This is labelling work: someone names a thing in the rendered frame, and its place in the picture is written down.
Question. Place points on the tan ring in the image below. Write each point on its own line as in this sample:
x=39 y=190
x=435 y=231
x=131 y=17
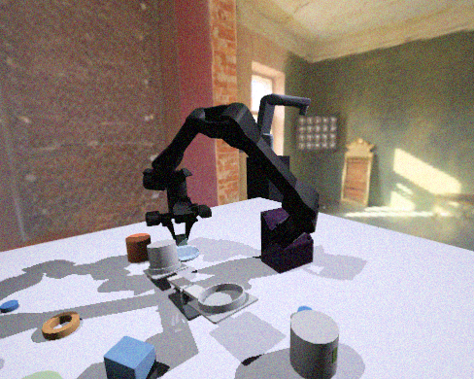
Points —
x=59 y=333

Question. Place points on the orange cylinder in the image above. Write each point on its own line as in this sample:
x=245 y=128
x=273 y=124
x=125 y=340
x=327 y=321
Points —
x=136 y=245

